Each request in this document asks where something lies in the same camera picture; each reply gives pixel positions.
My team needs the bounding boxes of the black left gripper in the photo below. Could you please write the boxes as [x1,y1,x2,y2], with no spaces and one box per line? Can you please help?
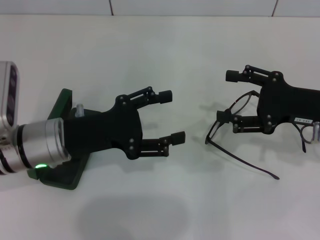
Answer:
[63,86,187,161]

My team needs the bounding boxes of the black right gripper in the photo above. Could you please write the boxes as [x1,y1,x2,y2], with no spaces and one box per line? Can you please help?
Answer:
[216,64,320,135]

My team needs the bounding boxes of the black glasses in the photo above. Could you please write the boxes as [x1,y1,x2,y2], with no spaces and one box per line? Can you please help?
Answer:
[204,89,308,181]

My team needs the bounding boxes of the green glasses case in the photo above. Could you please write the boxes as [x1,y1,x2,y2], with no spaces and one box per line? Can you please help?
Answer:
[26,87,89,192]

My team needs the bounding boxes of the white label sticker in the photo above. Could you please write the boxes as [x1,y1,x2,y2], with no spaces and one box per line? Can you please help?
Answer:
[293,116,313,125]

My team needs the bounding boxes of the left gripper silver connector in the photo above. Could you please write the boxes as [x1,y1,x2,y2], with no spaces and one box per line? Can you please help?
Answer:
[74,103,86,118]

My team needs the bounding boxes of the gripper silver connector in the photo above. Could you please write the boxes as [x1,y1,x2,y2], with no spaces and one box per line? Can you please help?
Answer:
[74,103,86,118]
[313,121,320,145]

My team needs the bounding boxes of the right gripper silver connector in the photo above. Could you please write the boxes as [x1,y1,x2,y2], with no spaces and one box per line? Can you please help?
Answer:
[313,121,320,145]

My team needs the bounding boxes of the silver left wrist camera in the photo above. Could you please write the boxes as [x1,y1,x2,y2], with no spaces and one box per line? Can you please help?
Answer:
[0,61,21,128]

